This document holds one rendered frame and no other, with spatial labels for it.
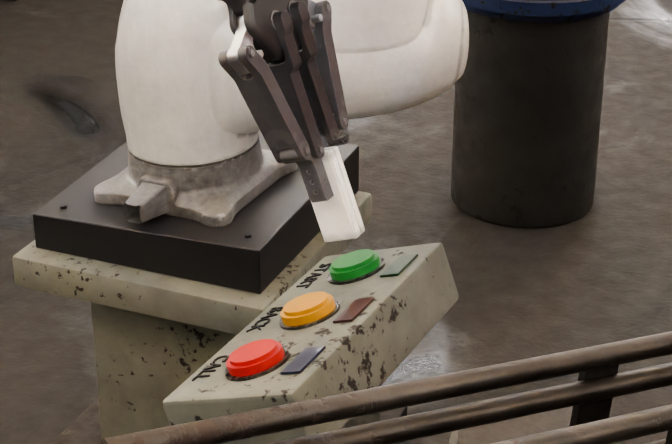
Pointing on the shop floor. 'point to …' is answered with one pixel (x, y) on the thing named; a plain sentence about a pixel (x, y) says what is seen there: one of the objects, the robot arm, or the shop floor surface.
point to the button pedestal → (208, 381)
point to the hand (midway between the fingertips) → (331, 194)
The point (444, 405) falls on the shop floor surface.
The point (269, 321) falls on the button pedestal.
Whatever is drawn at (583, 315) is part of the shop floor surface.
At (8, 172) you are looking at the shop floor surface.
